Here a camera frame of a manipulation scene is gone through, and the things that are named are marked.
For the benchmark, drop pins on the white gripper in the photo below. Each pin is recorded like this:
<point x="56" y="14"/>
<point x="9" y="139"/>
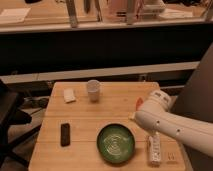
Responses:
<point x="131" y="117"/>

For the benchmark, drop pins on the green ceramic bowl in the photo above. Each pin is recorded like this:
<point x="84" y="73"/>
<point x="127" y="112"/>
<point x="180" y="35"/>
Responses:
<point x="115" y="143"/>

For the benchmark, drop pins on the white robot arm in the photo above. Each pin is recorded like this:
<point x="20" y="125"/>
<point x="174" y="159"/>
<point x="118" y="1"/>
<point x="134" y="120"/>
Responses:
<point x="152" y="115"/>

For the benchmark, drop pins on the orange carrot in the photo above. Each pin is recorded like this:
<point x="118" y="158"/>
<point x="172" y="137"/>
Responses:
<point x="139" y="102"/>

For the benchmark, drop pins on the white sponge block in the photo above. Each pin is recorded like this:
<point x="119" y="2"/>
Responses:
<point x="69" y="96"/>

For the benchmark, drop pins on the black office chair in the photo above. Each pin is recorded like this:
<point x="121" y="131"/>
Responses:
<point x="10" y="114"/>

